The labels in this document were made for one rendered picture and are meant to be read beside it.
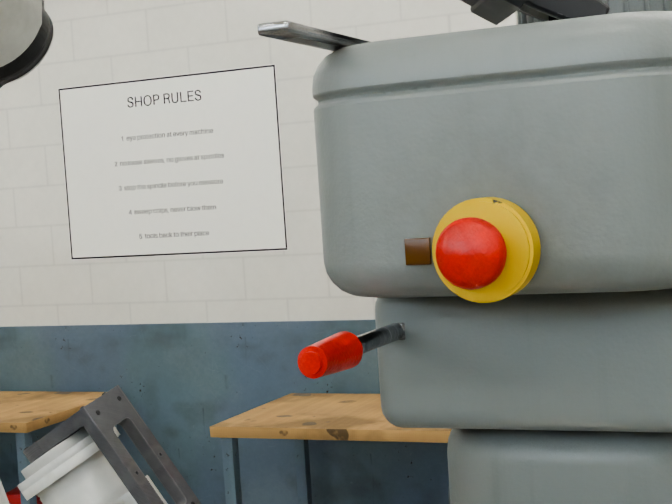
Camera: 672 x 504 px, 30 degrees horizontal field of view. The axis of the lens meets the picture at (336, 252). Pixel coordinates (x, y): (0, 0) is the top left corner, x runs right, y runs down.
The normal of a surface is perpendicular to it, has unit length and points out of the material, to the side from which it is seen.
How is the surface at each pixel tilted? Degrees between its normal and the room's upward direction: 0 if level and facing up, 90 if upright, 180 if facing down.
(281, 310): 90
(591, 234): 90
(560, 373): 90
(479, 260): 92
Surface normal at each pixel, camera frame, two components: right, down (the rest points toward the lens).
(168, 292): -0.40, 0.07
